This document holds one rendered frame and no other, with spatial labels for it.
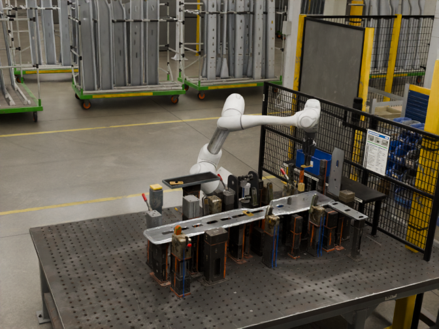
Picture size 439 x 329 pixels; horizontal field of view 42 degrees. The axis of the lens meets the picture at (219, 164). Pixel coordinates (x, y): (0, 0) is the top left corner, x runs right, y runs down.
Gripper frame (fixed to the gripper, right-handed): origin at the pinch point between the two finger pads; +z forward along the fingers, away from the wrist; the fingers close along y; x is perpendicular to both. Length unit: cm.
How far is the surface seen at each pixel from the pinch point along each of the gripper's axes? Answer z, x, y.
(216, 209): 27, -63, -12
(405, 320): 114, 59, 54
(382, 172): 11, 54, 18
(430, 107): -41, 58, 46
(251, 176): 12.0, -32.9, -17.6
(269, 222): 28, -44, 18
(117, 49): 35, 162, -697
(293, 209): 29.1, -16.6, 9.4
